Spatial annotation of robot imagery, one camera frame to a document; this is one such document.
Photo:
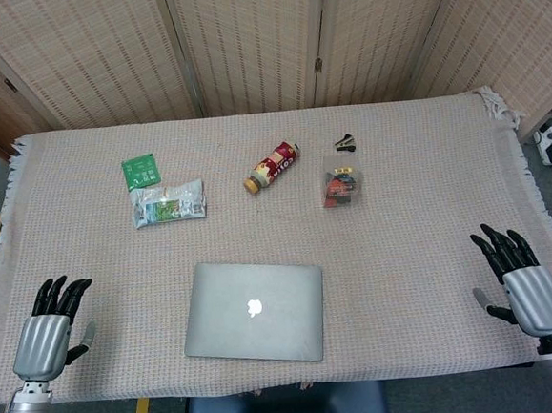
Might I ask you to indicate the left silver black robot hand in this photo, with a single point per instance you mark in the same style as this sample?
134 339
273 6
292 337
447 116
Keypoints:
40 342

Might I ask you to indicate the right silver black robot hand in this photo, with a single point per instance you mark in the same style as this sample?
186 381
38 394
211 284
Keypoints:
536 298

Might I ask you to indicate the silver laptop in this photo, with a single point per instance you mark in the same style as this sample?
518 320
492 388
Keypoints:
253 313

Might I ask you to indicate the woven folding screen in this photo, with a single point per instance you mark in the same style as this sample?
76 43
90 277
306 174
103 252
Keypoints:
253 41

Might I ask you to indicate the beige woven tablecloth with fringe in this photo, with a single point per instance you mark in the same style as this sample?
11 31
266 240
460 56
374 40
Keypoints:
404 254

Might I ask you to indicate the white power strip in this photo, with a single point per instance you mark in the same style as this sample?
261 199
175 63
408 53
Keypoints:
549 144

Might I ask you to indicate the green paper packet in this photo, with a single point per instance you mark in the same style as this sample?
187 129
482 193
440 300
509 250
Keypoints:
141 171

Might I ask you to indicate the clear bag dark snacks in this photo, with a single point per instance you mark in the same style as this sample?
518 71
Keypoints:
342 182

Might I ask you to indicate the black staple remover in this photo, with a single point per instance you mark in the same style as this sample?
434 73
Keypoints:
345 144

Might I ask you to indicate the red snack tube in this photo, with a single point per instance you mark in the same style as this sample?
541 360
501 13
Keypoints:
273 166

